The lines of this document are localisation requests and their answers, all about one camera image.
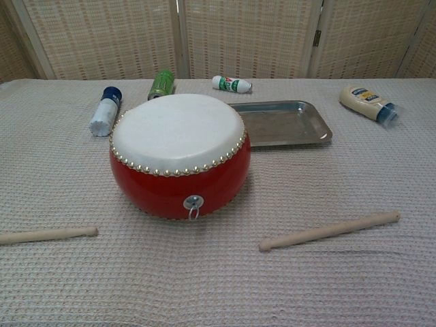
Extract wooden drumstick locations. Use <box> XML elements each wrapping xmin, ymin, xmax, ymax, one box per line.
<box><xmin>0</xmin><ymin>226</ymin><xmax>99</xmax><ymax>246</ymax></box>
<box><xmin>258</xmin><ymin>210</ymin><xmax>402</xmax><ymax>253</ymax></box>

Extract red drum white skin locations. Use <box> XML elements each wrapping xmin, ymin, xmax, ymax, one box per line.
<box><xmin>108</xmin><ymin>93</ymin><xmax>252</xmax><ymax>221</ymax></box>

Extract rectangular metal tray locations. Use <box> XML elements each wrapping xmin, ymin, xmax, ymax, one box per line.
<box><xmin>226</xmin><ymin>99</ymin><xmax>334</xmax><ymax>149</ymax></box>

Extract small white bottle green label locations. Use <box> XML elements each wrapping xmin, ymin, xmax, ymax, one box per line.
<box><xmin>211</xmin><ymin>75</ymin><xmax>253</xmax><ymax>94</ymax></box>

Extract green drink can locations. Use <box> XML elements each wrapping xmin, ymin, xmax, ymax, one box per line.
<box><xmin>146</xmin><ymin>69</ymin><xmax>176</xmax><ymax>102</ymax></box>

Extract beige woven tablecloth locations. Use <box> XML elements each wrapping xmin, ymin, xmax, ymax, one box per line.
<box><xmin>0</xmin><ymin>77</ymin><xmax>436</xmax><ymax>327</ymax></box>

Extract white bottle blue cap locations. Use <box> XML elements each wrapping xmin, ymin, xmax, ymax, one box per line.
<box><xmin>88</xmin><ymin>86</ymin><xmax>123</xmax><ymax>138</ymax></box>

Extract cream mayonnaise squeeze bottle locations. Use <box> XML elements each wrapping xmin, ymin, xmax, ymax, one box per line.
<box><xmin>338</xmin><ymin>85</ymin><xmax>399</xmax><ymax>129</ymax></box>

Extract woven folding screen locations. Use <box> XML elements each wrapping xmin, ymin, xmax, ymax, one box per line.
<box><xmin>0</xmin><ymin>0</ymin><xmax>436</xmax><ymax>84</ymax></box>

